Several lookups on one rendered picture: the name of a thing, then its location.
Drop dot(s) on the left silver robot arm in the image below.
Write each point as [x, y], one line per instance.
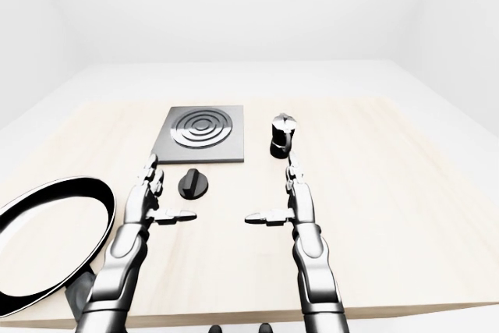
[113, 270]

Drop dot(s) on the round black stove knob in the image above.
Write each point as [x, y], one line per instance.
[193, 185]

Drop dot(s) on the flat dark stove plate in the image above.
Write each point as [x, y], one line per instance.
[200, 135]

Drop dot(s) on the black and silver moka pot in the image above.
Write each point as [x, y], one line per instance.
[281, 134]

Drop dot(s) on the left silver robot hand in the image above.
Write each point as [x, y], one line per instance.
[139, 201]

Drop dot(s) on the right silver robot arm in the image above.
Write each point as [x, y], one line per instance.
[317, 274]

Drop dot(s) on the black frying pan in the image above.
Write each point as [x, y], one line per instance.
[50, 231]

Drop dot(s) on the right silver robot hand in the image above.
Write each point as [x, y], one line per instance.
[303, 201]

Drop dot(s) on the small dark shape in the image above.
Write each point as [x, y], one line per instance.
[265, 327]
[215, 328]

